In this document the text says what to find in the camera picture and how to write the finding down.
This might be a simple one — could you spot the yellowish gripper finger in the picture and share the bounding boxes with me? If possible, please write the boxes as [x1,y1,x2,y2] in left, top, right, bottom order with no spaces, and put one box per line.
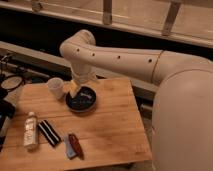
[69,80,80,98]

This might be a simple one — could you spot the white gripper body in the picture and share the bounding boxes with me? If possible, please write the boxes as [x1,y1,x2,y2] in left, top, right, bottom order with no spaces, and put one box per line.
[71,63,97,87]

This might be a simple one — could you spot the white ceramic cup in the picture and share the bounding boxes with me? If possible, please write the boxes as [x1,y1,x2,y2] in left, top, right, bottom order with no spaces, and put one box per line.
[46,77,64,99]

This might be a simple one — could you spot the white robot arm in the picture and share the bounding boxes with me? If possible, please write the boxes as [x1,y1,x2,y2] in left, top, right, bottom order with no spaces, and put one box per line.
[60,30,213,171]

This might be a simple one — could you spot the dark ceramic bowl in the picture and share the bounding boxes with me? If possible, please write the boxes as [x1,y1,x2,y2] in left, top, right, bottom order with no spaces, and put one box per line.
[66,86,96,112]

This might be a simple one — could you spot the red pocket knife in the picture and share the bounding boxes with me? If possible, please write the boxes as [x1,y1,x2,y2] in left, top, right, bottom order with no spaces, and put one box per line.
[68,134,84,159]

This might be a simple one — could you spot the wooden table board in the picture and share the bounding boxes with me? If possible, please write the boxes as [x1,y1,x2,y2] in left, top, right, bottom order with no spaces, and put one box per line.
[0,78,152,171]

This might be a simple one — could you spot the clear plastic bottle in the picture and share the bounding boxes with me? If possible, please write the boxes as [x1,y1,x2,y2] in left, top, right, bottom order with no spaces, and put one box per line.
[23,112,38,151]

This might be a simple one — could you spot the black white striped cloth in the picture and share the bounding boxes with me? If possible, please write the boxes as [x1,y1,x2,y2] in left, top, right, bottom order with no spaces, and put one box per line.
[38,120,61,147]

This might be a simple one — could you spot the round black white dish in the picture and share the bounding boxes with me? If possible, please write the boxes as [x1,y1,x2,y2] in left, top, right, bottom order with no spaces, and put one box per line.
[0,75,25,92]

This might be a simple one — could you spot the blue cloth piece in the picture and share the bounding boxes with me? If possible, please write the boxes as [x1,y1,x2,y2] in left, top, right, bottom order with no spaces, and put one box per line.
[64,136,76,159]

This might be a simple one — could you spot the black device at left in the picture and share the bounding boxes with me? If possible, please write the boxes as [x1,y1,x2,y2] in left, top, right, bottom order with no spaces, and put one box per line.
[0,98,17,153]

